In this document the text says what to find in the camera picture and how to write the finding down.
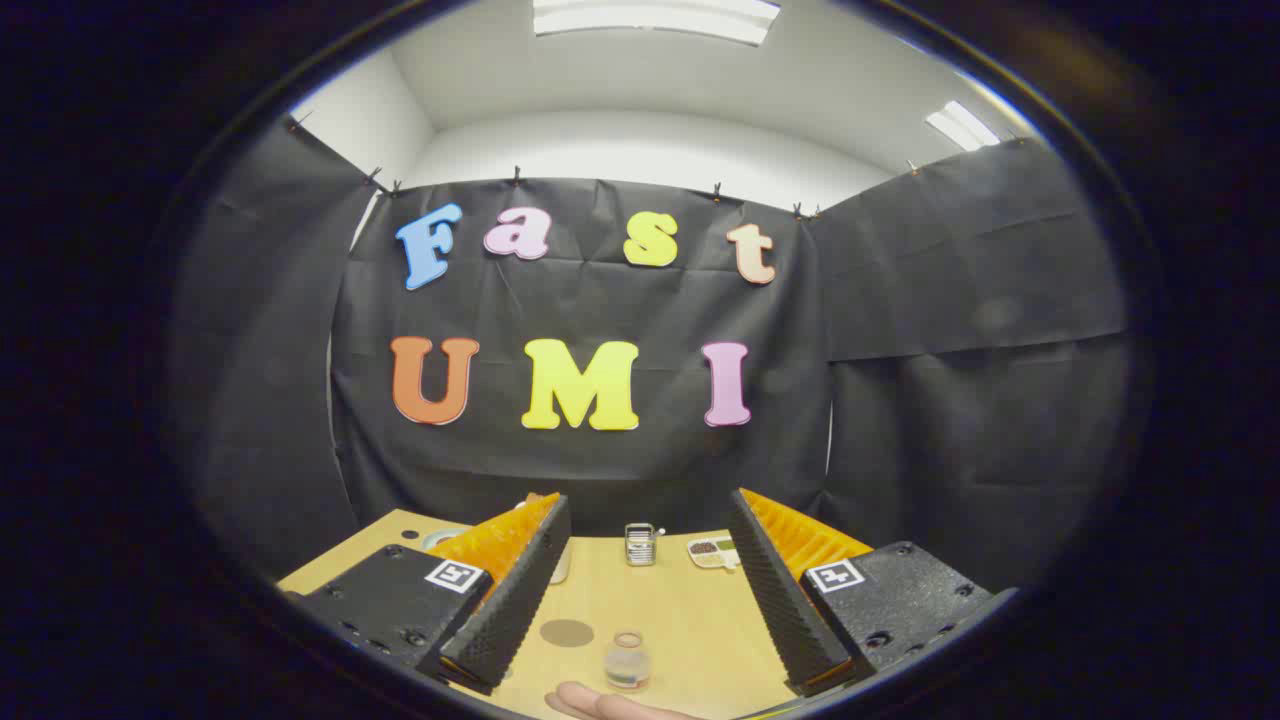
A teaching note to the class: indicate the clear plastic juice bottle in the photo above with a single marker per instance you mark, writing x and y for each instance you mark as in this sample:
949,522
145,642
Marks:
627,665

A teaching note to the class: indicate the wooden table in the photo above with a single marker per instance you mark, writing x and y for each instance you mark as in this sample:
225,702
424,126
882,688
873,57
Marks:
690,620

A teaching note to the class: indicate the pale green plate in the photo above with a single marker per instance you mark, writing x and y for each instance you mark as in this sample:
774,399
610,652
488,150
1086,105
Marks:
442,538

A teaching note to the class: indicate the long ceiling light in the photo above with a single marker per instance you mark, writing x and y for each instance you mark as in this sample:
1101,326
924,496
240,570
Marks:
655,18

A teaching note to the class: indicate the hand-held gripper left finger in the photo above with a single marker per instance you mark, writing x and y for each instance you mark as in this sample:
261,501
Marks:
510,600

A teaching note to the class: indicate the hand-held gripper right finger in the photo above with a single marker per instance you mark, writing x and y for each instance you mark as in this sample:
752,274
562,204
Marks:
785,600

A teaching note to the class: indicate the white divided sauce dish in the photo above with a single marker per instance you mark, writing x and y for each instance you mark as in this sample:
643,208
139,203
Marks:
710,551

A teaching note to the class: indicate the small ceiling light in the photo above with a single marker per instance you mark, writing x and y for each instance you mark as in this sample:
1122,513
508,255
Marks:
962,126

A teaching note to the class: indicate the brown round coaster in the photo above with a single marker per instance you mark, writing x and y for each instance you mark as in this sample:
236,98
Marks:
567,632

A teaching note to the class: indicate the white toaster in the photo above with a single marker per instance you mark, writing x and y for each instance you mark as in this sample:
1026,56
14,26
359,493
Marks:
562,565

